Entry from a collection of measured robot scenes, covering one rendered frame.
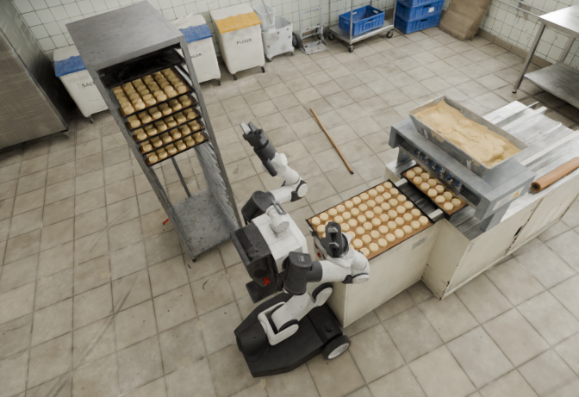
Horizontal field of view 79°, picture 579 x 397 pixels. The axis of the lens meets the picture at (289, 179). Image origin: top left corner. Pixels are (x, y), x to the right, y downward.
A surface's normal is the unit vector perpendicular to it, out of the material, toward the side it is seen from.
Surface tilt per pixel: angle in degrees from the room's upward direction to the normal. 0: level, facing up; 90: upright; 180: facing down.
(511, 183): 0
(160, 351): 0
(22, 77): 90
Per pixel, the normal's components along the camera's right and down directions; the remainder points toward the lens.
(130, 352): -0.08, -0.68
